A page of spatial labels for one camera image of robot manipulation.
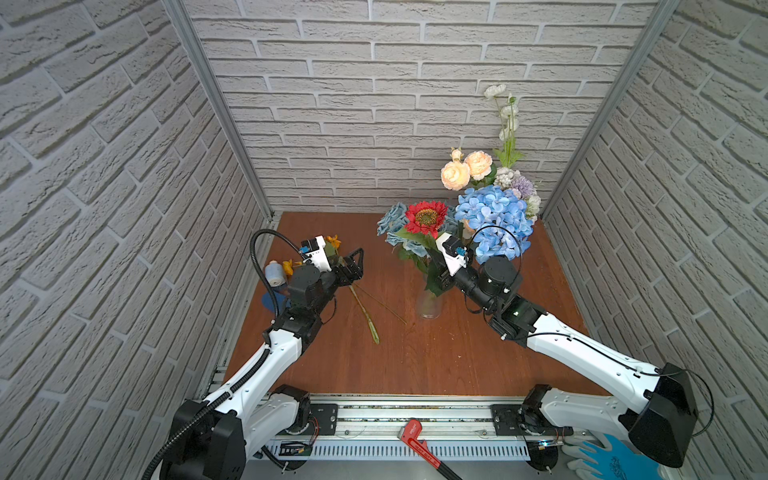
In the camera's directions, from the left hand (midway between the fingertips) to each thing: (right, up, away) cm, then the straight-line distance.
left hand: (351, 249), depth 77 cm
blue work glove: (+64, -50, -9) cm, 82 cm away
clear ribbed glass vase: (+22, -17, +13) cm, 31 cm away
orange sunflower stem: (-10, +2, +30) cm, 32 cm away
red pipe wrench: (+16, -45, -6) cm, 48 cm away
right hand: (+20, +2, -8) cm, 22 cm away
